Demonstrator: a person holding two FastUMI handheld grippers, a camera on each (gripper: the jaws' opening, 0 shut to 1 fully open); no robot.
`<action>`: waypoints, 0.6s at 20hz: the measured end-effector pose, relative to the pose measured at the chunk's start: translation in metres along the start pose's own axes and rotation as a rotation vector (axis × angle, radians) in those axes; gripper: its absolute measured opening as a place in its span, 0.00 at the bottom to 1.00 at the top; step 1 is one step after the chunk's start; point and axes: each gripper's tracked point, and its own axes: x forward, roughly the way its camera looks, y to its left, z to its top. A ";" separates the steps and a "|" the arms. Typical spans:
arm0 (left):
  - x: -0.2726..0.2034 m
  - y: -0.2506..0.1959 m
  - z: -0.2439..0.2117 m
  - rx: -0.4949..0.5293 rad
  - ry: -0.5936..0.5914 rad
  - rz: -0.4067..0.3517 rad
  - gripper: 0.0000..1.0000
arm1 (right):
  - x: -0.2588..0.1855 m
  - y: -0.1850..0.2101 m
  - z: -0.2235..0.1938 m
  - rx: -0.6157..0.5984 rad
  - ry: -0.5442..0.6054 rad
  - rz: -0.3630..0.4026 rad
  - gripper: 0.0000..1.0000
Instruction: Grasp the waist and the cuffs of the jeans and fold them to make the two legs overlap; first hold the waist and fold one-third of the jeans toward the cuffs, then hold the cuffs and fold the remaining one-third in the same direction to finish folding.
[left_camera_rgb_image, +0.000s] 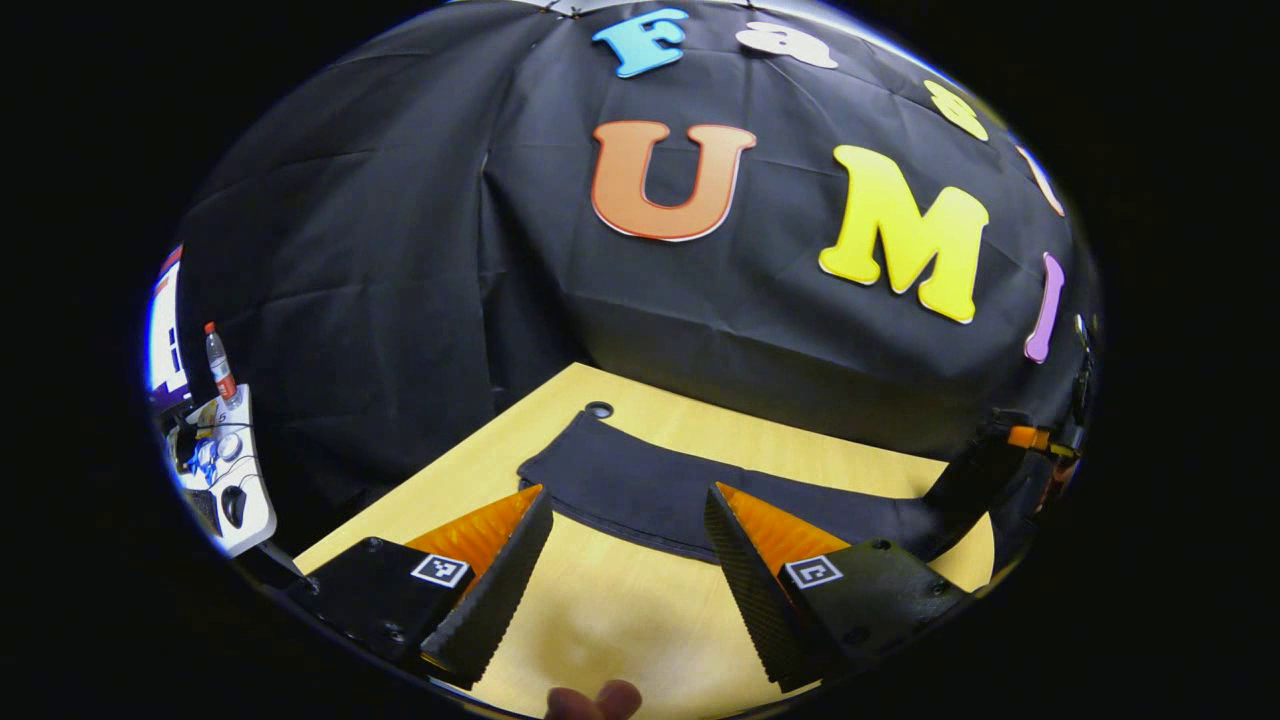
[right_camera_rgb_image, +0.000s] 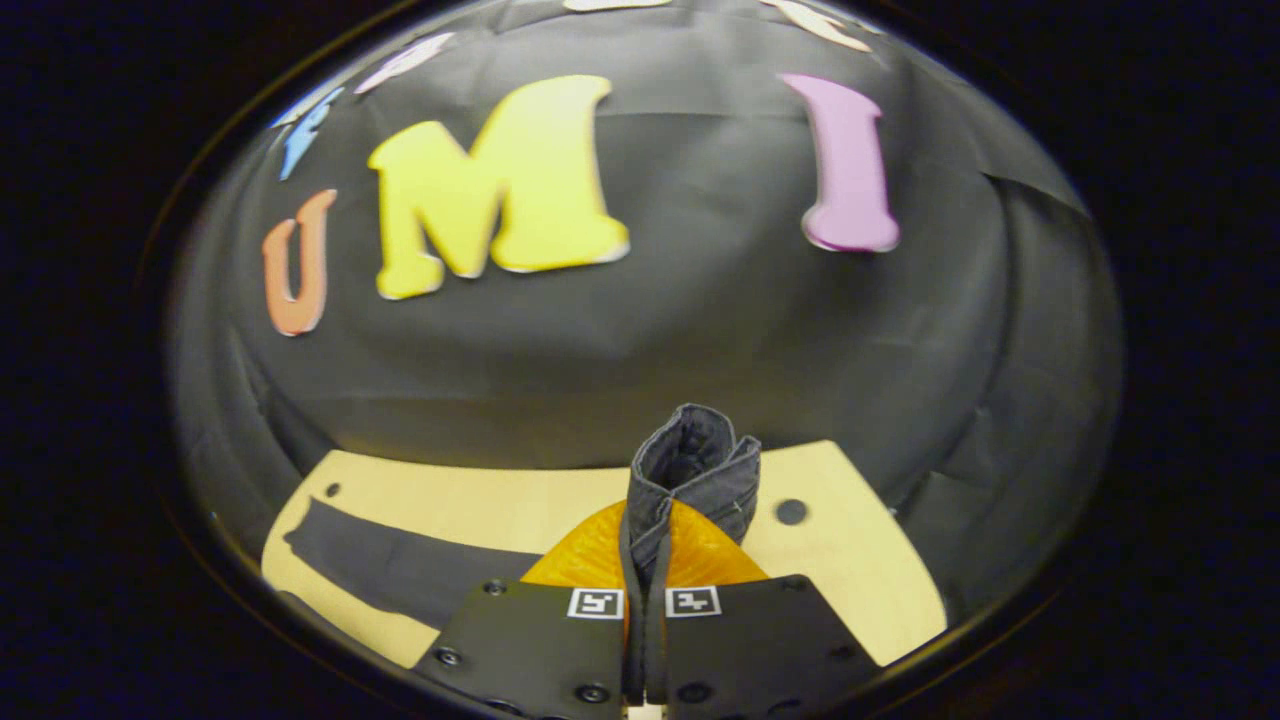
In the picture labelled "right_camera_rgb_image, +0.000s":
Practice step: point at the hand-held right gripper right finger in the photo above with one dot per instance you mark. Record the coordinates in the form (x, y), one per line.
(760, 650)

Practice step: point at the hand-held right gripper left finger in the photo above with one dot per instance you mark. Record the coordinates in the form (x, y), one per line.
(540, 650)

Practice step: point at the dark jeans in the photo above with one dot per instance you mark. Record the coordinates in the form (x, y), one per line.
(690, 460)

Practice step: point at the black backdrop cloth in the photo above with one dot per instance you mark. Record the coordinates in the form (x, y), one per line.
(700, 330)

